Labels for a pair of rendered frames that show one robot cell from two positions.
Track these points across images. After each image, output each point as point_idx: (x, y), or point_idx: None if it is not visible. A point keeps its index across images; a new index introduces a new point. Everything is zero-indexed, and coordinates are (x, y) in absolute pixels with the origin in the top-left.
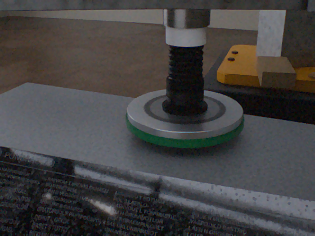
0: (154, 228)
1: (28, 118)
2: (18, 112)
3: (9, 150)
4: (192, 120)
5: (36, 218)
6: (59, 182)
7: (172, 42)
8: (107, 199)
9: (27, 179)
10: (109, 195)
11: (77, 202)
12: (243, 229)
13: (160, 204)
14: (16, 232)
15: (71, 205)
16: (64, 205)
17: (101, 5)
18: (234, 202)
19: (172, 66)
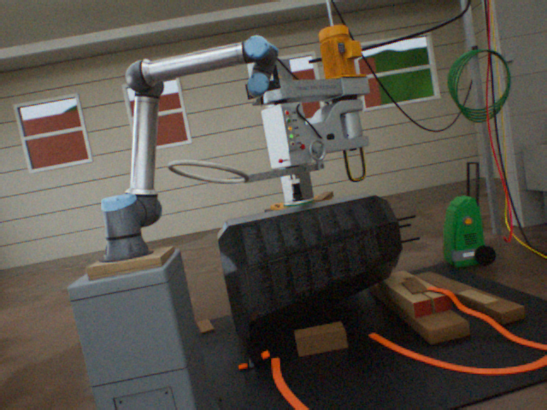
0: (309, 219)
1: (253, 218)
2: (246, 219)
3: (262, 219)
4: (303, 199)
5: (281, 228)
6: (282, 219)
7: (293, 183)
8: (296, 218)
9: (273, 222)
10: (296, 217)
11: (289, 221)
12: (326, 212)
13: (308, 214)
14: (278, 232)
15: (288, 222)
16: (286, 223)
17: (283, 175)
18: (322, 208)
19: (294, 189)
